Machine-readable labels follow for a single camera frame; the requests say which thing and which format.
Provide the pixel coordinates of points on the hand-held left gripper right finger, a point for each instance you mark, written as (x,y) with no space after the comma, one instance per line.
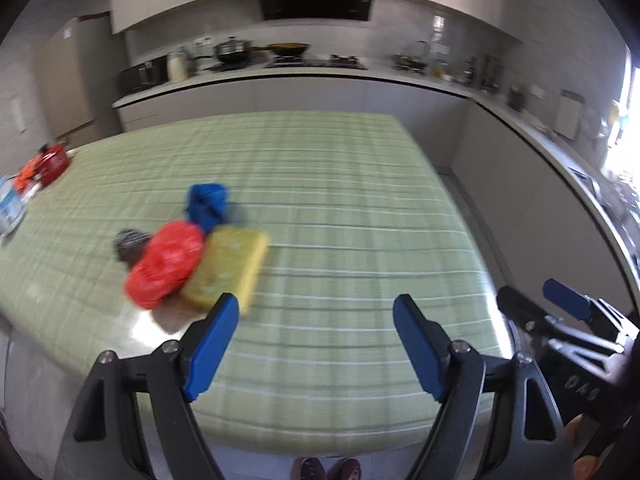
(420,347)

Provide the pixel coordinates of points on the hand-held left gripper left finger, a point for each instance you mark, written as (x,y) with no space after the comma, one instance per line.
(210,345)

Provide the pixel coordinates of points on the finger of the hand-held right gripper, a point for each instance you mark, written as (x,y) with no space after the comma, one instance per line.
(525,310)
(567,299)

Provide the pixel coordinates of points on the person's right hand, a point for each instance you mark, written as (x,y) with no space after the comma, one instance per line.
(577,422)

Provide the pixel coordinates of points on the yellow sponge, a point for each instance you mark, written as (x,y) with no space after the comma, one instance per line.
(225,270)

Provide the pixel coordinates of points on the red mesh scrubber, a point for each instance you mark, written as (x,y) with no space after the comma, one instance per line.
(165,265)

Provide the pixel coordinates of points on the steel wool scrubber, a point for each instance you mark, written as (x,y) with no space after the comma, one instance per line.
(131,245)

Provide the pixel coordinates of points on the blue cloth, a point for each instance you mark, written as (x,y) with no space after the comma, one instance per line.
(205,205)

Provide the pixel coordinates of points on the dark slipper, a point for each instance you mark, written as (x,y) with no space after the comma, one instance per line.
(312,470)
(345,470)

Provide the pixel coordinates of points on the white cutting board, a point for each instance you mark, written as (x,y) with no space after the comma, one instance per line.
(568,116)

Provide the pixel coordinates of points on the green checked tablecloth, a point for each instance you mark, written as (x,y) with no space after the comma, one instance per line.
(325,185)

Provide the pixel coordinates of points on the black chopstick holder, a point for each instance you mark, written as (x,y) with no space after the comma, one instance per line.
(516,97)

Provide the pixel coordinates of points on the utensil holder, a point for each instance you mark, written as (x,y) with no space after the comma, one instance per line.
(490,75)

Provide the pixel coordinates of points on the white and blue packet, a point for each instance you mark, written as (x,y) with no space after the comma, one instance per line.
(10,207)

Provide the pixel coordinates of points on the dark glass bottle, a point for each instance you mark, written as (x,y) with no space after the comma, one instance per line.
(468,71)

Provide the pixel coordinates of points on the black microwave oven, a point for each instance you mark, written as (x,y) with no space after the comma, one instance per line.
(142,76)

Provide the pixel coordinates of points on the white jug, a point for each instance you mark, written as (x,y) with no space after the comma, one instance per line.
(176,67)

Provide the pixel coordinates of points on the black induction cooker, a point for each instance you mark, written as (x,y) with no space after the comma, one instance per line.
(230,66)

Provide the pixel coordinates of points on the grey kettle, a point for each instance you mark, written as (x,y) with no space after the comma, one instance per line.
(190,60)

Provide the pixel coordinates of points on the lidded cooking pot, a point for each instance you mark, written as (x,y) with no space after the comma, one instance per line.
(232,51)

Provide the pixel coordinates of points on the beige refrigerator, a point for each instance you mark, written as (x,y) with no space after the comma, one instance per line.
(75,80)

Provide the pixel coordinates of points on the black gas stove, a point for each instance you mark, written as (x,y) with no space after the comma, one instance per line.
(315,63)

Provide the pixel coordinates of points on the black wok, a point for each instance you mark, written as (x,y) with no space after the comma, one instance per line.
(287,49)

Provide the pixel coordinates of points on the white wall socket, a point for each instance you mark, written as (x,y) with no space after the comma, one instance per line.
(202,40)

